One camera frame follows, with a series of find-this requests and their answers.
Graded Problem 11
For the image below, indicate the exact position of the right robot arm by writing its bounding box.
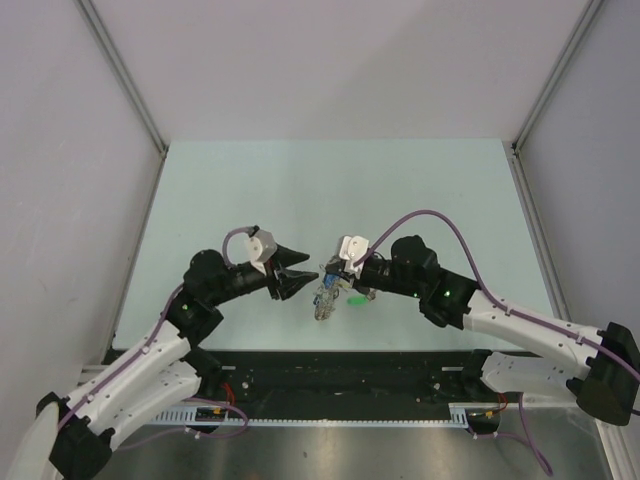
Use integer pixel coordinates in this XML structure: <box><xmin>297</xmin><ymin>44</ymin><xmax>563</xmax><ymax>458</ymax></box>
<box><xmin>325</xmin><ymin>235</ymin><xmax>639</xmax><ymax>426</ymax></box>

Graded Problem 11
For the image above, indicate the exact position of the green key tag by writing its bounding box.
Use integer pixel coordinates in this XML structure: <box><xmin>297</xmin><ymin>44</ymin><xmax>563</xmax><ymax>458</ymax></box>
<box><xmin>347</xmin><ymin>296</ymin><xmax>368</xmax><ymax>306</ymax></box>

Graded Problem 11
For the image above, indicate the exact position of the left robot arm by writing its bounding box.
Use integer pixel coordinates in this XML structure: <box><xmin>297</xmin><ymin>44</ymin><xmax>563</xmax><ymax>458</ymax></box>
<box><xmin>37</xmin><ymin>245</ymin><xmax>318</xmax><ymax>479</ymax></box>

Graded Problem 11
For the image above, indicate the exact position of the white slotted cable duct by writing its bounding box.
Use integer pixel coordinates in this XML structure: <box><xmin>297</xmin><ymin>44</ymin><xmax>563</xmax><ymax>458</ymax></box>
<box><xmin>148</xmin><ymin>404</ymin><xmax>469</xmax><ymax>429</ymax></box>

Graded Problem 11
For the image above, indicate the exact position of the aluminium frame right post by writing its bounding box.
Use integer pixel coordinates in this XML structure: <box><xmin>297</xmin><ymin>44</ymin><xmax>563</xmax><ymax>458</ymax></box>
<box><xmin>509</xmin><ymin>0</ymin><xmax>609</xmax><ymax>151</ymax></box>

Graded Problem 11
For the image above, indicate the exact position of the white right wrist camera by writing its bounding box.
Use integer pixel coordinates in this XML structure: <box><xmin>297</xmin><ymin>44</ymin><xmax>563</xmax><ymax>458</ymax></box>
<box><xmin>337</xmin><ymin>235</ymin><xmax>370</xmax><ymax>278</ymax></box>

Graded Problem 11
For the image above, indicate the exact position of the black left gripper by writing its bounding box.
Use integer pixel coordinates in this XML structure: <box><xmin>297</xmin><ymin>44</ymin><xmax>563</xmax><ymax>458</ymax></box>
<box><xmin>209</xmin><ymin>242</ymin><xmax>317</xmax><ymax>306</ymax></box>

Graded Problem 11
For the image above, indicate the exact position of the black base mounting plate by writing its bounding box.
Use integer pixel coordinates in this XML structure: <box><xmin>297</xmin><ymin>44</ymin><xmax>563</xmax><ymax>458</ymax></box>
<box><xmin>102</xmin><ymin>349</ymin><xmax>584</xmax><ymax>421</ymax></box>

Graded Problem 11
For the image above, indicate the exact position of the aluminium frame left post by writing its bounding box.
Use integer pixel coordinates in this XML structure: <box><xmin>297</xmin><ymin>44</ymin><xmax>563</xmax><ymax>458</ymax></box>
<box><xmin>74</xmin><ymin>0</ymin><xmax>168</xmax><ymax>158</ymax></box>

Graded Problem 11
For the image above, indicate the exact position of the silver disc keyring organiser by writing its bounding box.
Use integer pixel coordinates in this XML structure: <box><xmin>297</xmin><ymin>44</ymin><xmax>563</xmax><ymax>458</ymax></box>
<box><xmin>313</xmin><ymin>262</ymin><xmax>350</xmax><ymax>321</ymax></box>

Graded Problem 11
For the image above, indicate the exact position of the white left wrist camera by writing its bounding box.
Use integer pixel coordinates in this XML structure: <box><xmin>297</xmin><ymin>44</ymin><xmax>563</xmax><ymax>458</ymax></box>
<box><xmin>241</xmin><ymin>226</ymin><xmax>277</xmax><ymax>276</ymax></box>

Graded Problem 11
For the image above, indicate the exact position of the blue key tag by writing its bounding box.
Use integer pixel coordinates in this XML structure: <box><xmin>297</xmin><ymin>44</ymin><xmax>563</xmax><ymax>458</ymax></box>
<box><xmin>322</xmin><ymin>273</ymin><xmax>339</xmax><ymax>289</ymax></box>

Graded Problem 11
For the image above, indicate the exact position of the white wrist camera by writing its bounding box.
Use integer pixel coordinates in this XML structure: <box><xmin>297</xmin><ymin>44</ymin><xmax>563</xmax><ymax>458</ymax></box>
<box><xmin>337</xmin><ymin>235</ymin><xmax>370</xmax><ymax>278</ymax></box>
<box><xmin>241</xmin><ymin>226</ymin><xmax>277</xmax><ymax>276</ymax></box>

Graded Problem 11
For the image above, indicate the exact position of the aluminium frame post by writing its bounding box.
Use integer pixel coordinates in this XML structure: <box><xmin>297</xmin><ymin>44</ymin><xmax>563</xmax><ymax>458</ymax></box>
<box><xmin>74</xmin><ymin>0</ymin><xmax>168</xmax><ymax>158</ymax></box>
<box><xmin>509</xmin><ymin>0</ymin><xmax>609</xmax><ymax>151</ymax></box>

